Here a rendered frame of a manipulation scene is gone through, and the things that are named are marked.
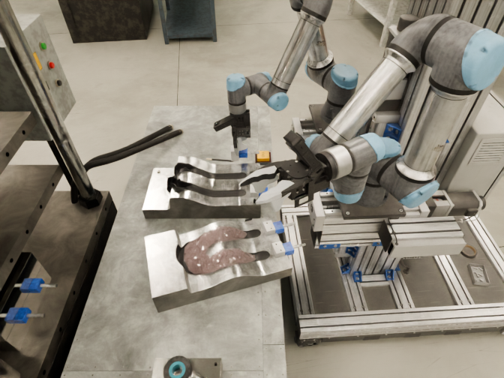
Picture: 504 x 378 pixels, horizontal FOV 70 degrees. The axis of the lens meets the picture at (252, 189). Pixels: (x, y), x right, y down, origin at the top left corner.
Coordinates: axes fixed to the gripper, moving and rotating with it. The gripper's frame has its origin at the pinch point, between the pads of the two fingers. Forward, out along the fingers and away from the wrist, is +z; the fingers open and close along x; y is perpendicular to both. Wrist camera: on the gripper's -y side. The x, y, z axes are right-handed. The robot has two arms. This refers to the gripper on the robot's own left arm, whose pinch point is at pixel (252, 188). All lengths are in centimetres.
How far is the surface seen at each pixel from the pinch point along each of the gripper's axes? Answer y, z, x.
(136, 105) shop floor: 105, -25, 301
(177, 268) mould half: 51, 16, 32
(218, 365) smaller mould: 59, 17, -1
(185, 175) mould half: 43, -4, 72
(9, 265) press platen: 37, 63, 51
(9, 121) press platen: 5, 48, 83
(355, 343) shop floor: 146, -60, 12
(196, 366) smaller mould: 59, 23, 2
